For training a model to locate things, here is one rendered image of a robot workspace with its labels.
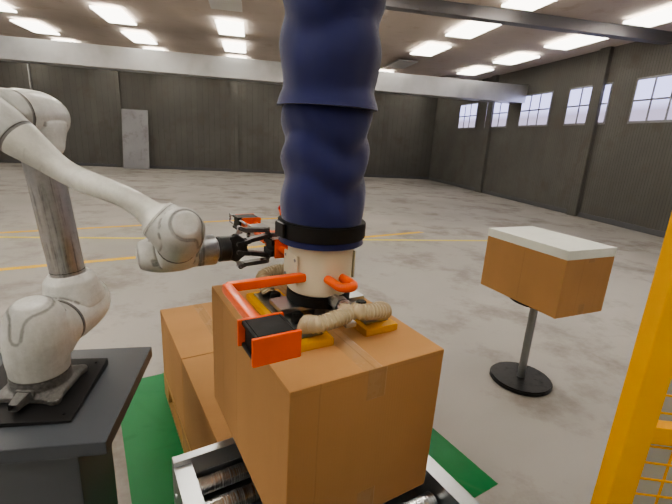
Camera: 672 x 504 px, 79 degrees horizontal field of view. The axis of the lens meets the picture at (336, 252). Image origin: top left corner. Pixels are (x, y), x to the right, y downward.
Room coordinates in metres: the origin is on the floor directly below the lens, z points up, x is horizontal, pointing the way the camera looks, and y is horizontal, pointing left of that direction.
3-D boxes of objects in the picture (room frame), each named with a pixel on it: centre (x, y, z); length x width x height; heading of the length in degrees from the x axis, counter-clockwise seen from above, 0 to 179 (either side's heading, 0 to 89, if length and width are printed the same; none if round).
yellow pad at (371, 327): (1.07, -0.04, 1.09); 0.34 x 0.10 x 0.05; 31
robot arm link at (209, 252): (1.13, 0.37, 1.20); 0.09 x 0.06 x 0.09; 32
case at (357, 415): (1.02, 0.06, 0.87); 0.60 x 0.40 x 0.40; 31
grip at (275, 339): (0.63, 0.11, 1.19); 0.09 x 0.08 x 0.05; 121
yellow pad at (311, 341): (0.97, 0.12, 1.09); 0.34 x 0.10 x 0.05; 31
